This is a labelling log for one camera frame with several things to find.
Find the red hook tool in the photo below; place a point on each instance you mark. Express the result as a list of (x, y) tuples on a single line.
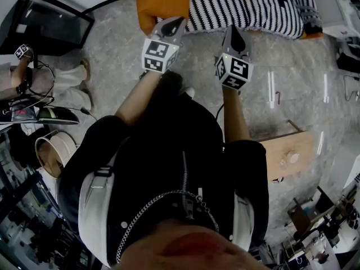
[(278, 98)]

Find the grey open case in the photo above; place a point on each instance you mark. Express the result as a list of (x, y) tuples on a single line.
[(17, 112)]

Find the person's black trouser leg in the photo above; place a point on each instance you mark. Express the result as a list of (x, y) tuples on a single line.
[(171, 81)]

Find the black white striped blanket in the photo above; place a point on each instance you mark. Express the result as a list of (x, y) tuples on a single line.
[(239, 10)]

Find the person's black jacket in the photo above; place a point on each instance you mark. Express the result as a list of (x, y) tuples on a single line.
[(157, 139)]

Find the person's left forearm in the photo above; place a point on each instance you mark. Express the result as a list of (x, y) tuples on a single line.
[(135, 103)]

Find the wooden side table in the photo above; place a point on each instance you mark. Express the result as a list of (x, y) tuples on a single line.
[(278, 150)]

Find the black oval device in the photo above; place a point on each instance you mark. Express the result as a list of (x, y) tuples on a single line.
[(60, 116)]

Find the black bag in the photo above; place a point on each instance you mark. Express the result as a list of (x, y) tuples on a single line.
[(350, 62)]

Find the white sink cabinet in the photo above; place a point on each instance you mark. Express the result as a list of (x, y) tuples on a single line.
[(332, 10)]

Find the person's white shoe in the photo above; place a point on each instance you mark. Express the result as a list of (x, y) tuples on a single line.
[(189, 92)]

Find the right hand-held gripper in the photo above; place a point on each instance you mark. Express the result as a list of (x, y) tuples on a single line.
[(234, 70)]

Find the cluttered workbench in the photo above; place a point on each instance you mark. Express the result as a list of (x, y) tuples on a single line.
[(323, 224)]

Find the cluttered metal shelf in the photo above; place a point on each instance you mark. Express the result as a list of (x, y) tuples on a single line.
[(25, 207)]

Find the white round lid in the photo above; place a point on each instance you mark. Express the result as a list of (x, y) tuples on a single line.
[(294, 158)]

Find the person's face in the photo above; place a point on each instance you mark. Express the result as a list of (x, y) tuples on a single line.
[(191, 249)]

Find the person's right forearm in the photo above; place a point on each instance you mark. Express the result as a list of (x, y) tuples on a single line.
[(234, 114)]

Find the white round basket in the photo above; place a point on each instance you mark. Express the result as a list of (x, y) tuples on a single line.
[(63, 148)]

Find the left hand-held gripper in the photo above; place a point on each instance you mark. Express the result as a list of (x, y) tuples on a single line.
[(159, 55)]

